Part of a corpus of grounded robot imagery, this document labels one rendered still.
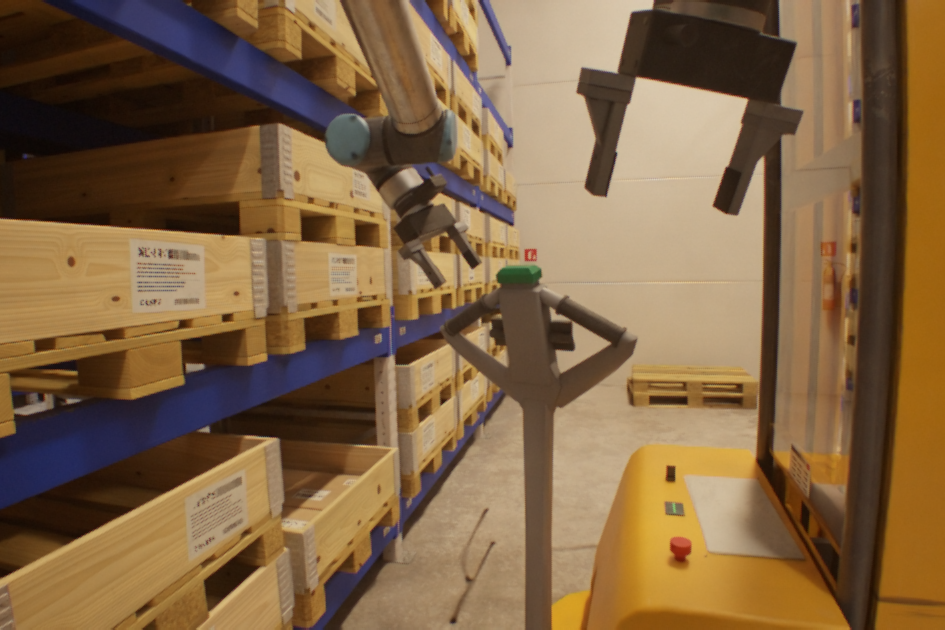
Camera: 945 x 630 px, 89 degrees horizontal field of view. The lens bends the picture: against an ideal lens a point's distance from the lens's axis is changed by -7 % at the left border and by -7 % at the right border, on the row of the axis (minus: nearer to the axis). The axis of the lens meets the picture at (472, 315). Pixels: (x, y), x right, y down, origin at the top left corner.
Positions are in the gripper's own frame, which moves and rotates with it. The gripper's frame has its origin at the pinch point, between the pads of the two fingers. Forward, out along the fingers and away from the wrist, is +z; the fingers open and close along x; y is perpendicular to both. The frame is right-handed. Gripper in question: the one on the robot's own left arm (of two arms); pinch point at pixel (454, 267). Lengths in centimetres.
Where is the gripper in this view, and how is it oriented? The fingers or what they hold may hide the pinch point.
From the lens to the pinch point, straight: 107.6
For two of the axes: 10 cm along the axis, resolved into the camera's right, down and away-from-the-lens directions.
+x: -5.4, 3.6, -7.6
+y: -6.3, 4.3, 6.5
